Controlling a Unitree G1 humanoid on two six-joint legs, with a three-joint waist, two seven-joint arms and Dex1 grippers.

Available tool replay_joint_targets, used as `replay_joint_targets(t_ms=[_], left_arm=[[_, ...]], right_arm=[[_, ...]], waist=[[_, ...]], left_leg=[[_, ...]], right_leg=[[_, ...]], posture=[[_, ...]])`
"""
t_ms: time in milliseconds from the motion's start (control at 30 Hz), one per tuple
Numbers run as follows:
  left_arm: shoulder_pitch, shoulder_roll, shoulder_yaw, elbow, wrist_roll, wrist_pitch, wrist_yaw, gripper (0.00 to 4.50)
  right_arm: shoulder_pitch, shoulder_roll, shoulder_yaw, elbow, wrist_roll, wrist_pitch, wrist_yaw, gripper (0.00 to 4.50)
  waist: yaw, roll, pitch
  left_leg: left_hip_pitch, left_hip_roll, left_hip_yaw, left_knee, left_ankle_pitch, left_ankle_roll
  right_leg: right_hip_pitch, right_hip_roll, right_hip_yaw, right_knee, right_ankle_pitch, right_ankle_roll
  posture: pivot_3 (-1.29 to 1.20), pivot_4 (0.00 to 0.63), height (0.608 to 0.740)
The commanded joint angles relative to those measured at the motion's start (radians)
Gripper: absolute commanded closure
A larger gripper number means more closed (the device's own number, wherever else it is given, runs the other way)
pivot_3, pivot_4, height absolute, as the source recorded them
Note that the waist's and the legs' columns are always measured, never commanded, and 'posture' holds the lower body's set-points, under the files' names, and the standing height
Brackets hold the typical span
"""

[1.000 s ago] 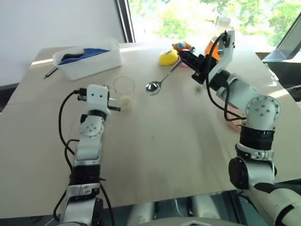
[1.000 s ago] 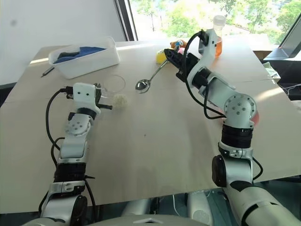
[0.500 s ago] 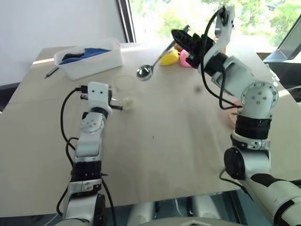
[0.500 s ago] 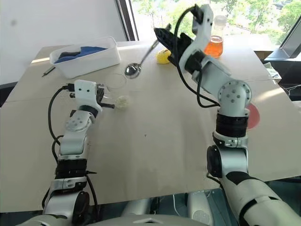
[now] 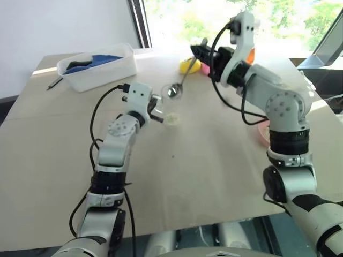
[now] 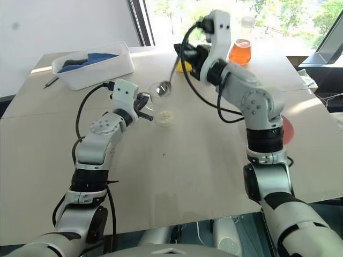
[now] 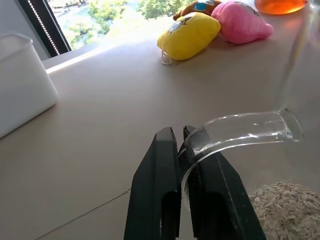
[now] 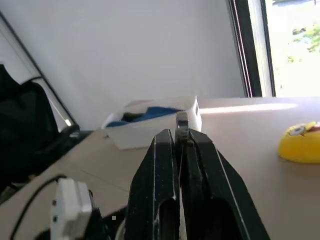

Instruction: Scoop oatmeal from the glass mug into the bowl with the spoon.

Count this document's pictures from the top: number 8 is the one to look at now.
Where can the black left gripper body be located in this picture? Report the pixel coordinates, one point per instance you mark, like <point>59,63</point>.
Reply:
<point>107,225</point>

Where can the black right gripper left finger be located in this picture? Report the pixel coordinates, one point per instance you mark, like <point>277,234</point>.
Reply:
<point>150,190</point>

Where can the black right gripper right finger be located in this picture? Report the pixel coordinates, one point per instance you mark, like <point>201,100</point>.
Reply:
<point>217,190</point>

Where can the white open box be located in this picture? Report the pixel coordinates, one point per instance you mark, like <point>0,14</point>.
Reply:
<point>147,133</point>

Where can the blue item in box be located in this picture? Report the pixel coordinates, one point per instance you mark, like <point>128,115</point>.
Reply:
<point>155,111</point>

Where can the yellow minion toy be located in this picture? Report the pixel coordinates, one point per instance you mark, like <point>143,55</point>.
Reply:
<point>300,147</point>

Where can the black chair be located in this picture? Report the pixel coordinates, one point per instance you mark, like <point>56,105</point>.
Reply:
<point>25,130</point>

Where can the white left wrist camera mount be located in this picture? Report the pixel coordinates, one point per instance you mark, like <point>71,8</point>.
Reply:
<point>70,205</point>

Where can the black window frame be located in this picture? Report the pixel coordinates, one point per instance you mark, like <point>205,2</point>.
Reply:
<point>250,47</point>

